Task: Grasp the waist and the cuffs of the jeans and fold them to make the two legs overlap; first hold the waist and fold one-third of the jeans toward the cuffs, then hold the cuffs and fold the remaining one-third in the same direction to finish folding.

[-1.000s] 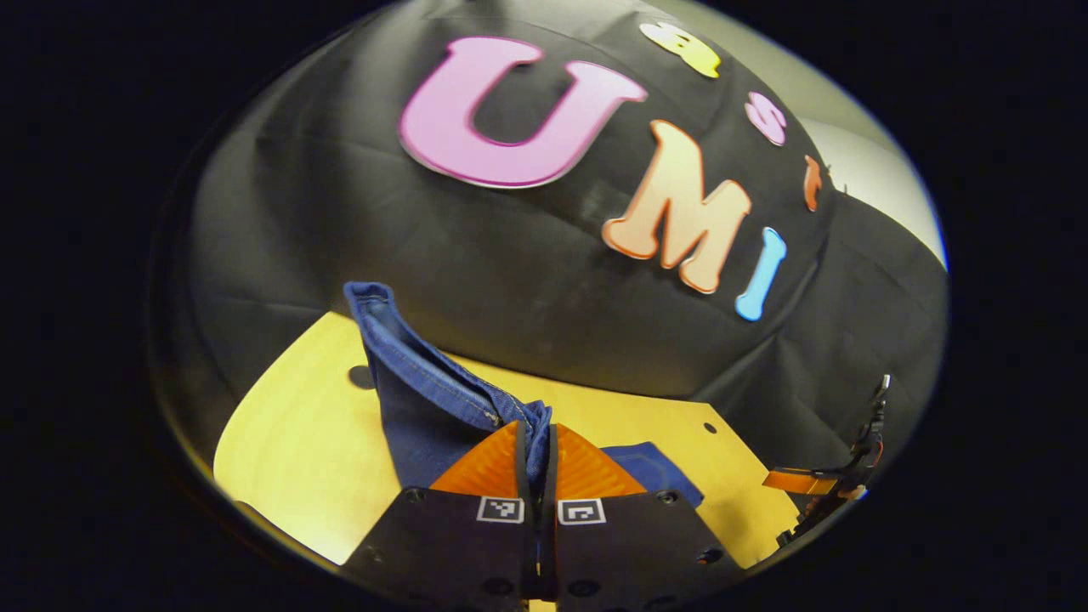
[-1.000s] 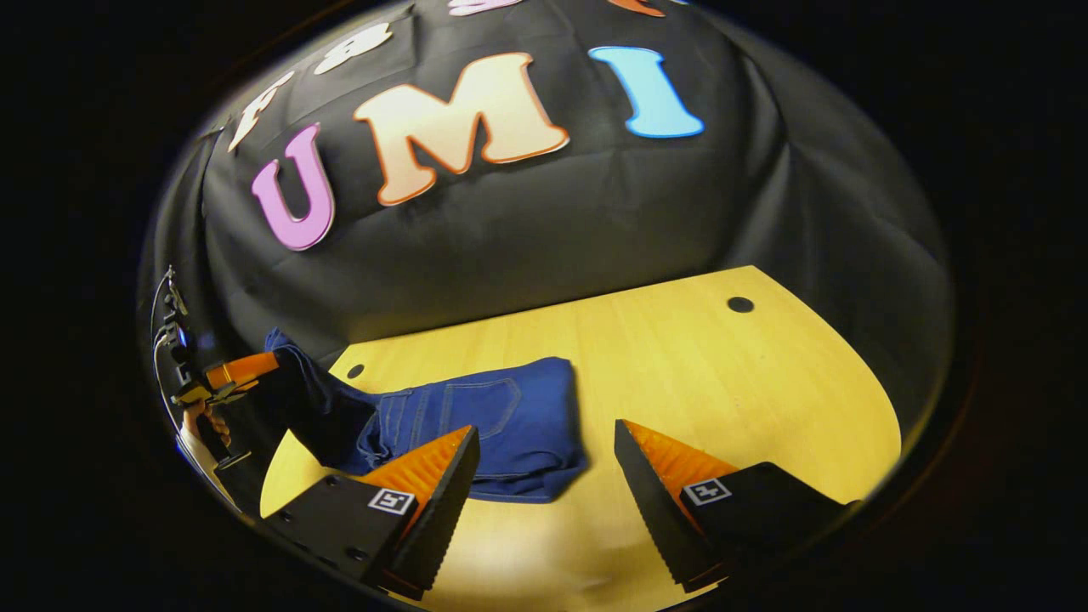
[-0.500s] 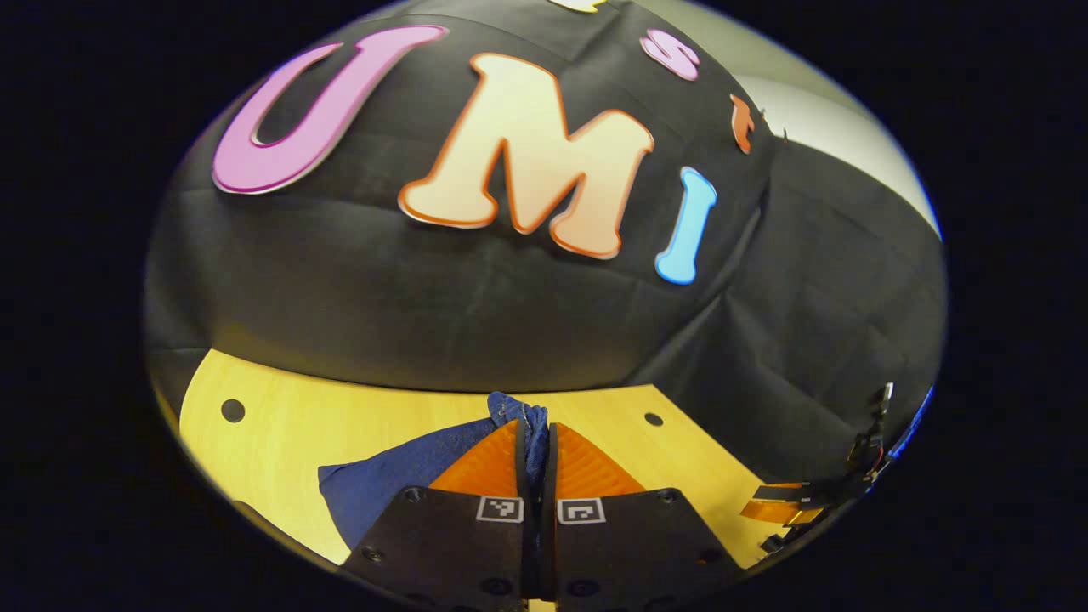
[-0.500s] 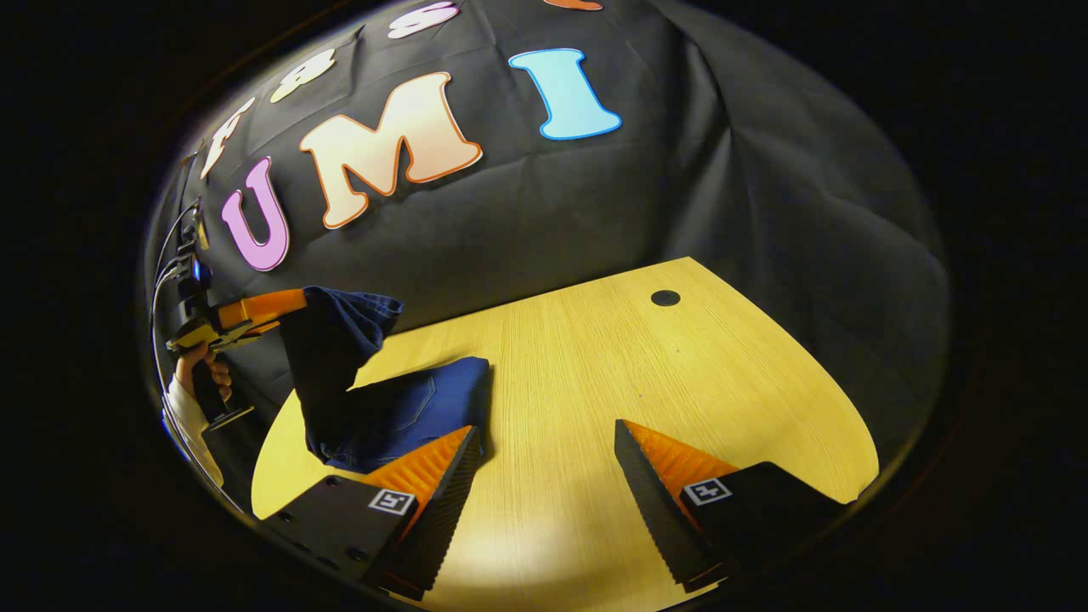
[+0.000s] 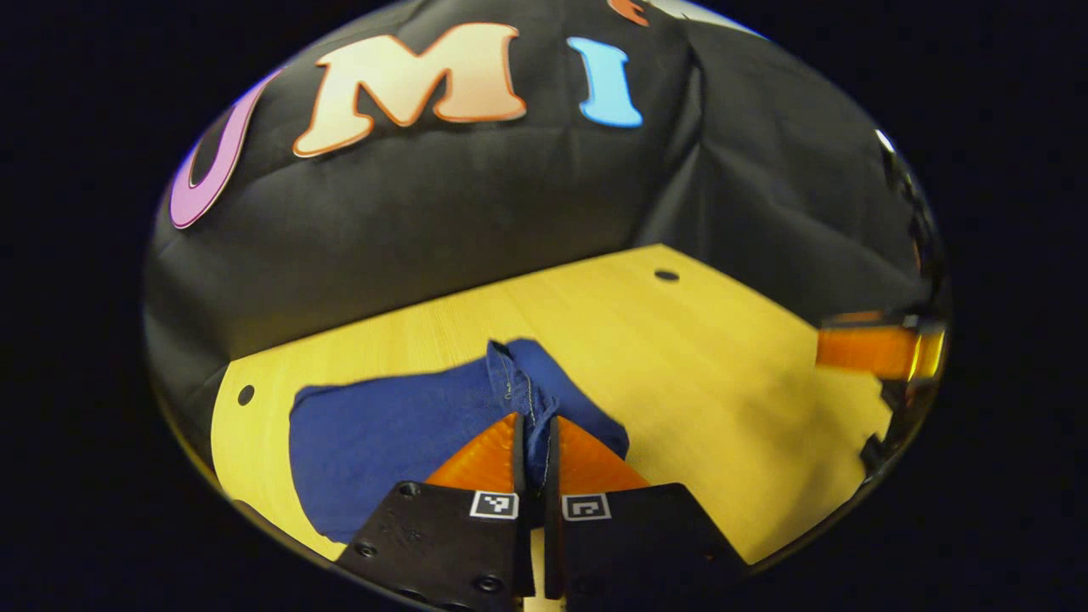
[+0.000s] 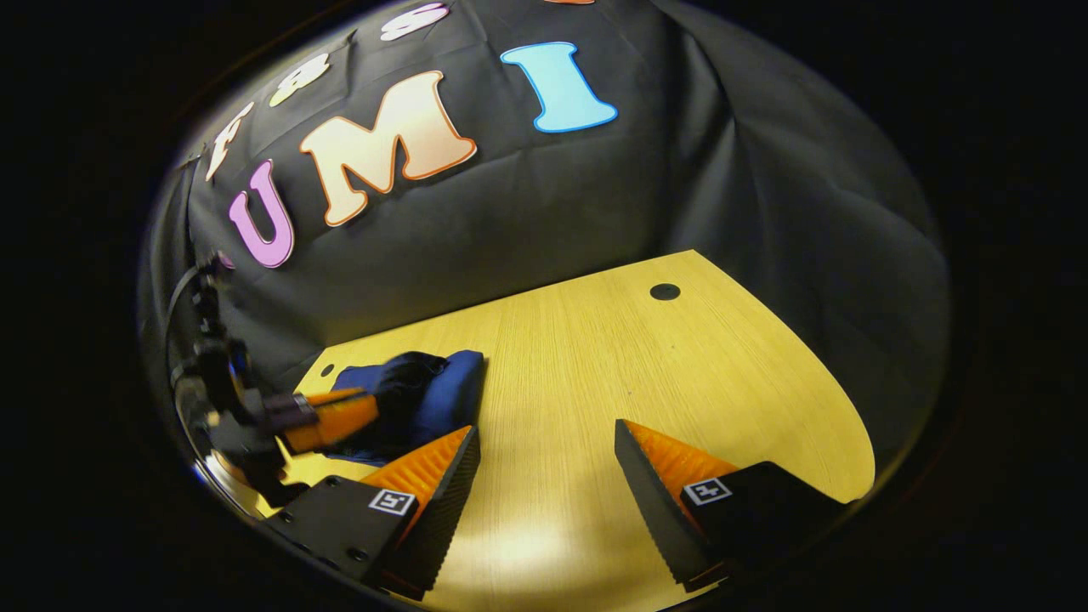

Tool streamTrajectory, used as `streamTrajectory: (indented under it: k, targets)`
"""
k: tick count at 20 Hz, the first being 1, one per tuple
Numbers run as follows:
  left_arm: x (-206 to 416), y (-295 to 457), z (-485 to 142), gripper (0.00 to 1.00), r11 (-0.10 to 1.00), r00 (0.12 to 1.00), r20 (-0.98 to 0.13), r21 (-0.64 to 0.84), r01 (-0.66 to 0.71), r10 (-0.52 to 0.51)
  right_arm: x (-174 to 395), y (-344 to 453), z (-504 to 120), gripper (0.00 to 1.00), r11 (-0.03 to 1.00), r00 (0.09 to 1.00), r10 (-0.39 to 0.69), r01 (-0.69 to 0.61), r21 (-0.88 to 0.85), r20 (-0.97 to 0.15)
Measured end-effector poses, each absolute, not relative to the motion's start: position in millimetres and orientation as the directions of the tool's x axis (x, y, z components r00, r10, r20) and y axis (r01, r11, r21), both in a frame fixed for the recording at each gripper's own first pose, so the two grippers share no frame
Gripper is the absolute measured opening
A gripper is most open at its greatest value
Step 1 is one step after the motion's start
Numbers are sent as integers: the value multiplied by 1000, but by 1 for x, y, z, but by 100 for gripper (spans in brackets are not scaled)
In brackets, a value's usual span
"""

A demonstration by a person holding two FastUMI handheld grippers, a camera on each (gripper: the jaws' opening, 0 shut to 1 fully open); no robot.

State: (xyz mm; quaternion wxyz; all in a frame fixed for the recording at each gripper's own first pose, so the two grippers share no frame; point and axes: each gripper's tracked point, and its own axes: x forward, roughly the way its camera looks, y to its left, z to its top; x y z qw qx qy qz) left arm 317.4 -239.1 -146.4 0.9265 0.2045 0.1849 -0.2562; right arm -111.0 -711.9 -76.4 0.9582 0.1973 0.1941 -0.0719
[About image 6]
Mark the blue jeans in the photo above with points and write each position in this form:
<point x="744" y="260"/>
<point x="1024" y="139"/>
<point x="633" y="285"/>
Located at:
<point x="446" y="391"/>

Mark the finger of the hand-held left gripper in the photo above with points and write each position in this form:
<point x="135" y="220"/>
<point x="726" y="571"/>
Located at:
<point x="340" y="421"/>
<point x="336" y="395"/>

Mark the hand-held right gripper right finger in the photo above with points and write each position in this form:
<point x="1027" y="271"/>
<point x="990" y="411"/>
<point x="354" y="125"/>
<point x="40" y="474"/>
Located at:
<point x="659" y="510"/>

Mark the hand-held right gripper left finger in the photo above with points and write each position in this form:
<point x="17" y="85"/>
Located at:
<point x="442" y="518"/>

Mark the black backdrop cloth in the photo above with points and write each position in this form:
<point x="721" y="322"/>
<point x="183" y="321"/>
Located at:
<point x="552" y="212"/>

